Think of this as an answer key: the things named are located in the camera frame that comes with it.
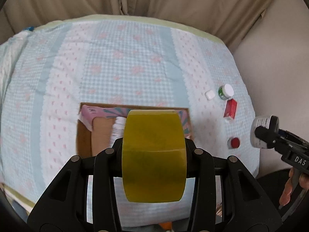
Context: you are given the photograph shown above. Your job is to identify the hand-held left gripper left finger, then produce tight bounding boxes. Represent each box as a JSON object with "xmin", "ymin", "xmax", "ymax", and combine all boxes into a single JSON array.
[{"xmin": 27, "ymin": 137, "xmax": 124, "ymax": 232}]

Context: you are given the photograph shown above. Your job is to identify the white jar with black lid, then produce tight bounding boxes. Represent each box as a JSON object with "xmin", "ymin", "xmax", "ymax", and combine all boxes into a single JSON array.
[{"xmin": 250, "ymin": 115, "xmax": 280, "ymax": 149}]

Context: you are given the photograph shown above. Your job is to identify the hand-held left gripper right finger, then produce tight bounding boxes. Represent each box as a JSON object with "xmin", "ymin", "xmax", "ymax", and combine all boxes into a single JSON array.
[{"xmin": 185, "ymin": 139, "xmax": 283, "ymax": 232}]

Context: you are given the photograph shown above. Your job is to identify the green jar with white lid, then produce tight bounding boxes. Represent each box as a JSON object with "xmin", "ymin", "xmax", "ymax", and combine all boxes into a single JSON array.
[{"xmin": 218, "ymin": 84, "xmax": 234, "ymax": 100}]

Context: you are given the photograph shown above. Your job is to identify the light green bed sheet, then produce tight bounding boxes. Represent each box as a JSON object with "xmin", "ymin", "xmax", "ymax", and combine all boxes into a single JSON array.
[{"xmin": 2, "ymin": 14, "xmax": 224, "ymax": 209}]

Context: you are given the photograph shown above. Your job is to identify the cardboard box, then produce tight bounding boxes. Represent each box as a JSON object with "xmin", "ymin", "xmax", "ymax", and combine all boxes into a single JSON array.
[{"xmin": 76, "ymin": 102, "xmax": 195, "ymax": 159}]

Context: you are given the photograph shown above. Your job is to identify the small jar with red lid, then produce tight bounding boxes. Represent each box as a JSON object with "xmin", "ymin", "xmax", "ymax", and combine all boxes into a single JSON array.
[{"xmin": 227, "ymin": 137, "xmax": 240, "ymax": 149}]

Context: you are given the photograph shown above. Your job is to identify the yellow tape roll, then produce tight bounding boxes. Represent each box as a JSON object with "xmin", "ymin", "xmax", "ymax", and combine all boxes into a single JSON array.
[{"xmin": 122, "ymin": 109, "xmax": 187, "ymax": 203}]

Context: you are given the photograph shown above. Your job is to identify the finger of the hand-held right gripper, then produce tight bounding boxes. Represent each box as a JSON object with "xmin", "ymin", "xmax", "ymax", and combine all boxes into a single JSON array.
[
  {"xmin": 255, "ymin": 126, "xmax": 294, "ymax": 155},
  {"xmin": 278, "ymin": 129, "xmax": 309, "ymax": 149}
]

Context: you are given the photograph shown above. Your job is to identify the red carton box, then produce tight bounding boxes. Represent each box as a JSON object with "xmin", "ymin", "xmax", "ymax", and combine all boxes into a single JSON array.
[{"xmin": 223, "ymin": 99, "xmax": 238, "ymax": 121}]

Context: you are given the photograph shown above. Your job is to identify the white plastic bottle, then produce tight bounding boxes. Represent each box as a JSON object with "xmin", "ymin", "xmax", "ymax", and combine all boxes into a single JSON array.
[{"xmin": 109, "ymin": 117, "xmax": 127, "ymax": 148}]

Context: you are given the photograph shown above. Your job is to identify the person's right hand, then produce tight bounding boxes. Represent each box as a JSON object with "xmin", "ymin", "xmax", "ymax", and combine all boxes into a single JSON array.
[{"xmin": 279, "ymin": 168, "xmax": 309, "ymax": 206}]

